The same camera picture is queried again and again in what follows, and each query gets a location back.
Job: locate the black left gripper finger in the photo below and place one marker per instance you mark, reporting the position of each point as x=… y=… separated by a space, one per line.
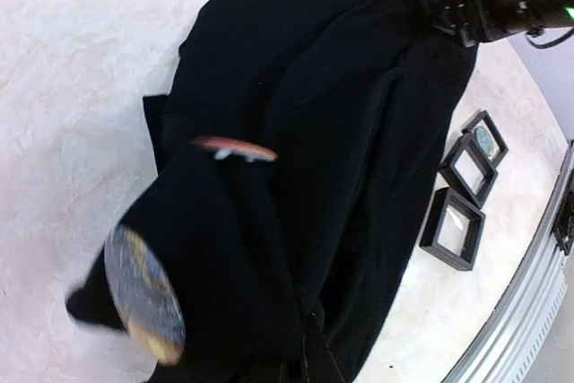
x=318 y=364

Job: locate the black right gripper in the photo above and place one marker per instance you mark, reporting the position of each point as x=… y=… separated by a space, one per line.
x=472 y=22

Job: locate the green round brooch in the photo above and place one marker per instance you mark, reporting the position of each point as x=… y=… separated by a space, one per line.
x=486 y=142

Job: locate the black garment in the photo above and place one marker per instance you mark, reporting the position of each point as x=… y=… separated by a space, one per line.
x=356 y=99

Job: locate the yellow blue round brooch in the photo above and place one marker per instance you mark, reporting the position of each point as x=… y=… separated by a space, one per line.
x=143 y=296

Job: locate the red round brooch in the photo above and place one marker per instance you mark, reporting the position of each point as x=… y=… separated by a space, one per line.
x=224 y=147

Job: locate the right black square frame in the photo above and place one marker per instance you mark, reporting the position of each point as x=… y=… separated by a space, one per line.
x=483 y=118

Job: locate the black square frame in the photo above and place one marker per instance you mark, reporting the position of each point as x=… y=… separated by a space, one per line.
x=453 y=230
x=483 y=118
x=469 y=171

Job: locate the middle black square frame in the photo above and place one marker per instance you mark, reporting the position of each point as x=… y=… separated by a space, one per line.
x=469 y=171

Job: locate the left black square frame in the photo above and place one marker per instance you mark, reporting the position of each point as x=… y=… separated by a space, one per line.
x=453 y=230

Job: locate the front aluminium rail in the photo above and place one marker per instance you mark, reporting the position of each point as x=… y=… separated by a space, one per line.
x=507 y=345

